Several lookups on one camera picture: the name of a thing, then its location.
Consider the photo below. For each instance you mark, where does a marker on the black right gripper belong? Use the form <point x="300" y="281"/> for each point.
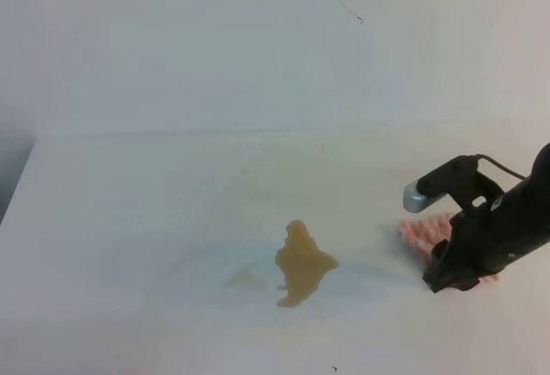
<point x="484" y="240"/>

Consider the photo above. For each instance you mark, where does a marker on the pink white striped rag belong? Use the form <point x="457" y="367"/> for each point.
<point x="423" y="235"/>

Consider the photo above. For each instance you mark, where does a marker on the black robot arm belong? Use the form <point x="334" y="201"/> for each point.
<point x="535" y="191"/>

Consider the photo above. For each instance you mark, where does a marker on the brown coffee stain puddle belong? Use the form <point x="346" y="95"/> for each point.
<point x="302" y="263"/>

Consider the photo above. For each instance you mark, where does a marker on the faint small coffee smear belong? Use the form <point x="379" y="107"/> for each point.
<point x="248" y="278"/>

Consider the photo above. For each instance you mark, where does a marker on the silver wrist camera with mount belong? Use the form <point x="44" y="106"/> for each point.
<point x="458" y="178"/>

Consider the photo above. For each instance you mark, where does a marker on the small black wall hook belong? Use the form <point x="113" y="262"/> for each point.
<point x="347" y="7"/>

